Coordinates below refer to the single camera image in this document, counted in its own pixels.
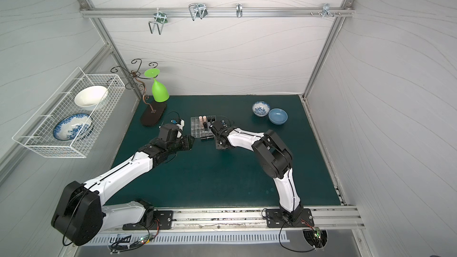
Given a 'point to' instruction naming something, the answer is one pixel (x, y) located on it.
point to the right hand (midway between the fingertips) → (223, 141)
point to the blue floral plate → (74, 127)
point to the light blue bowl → (278, 116)
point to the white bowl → (87, 98)
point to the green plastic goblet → (160, 93)
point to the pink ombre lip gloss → (204, 118)
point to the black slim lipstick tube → (205, 125)
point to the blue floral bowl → (260, 109)
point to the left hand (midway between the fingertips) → (191, 138)
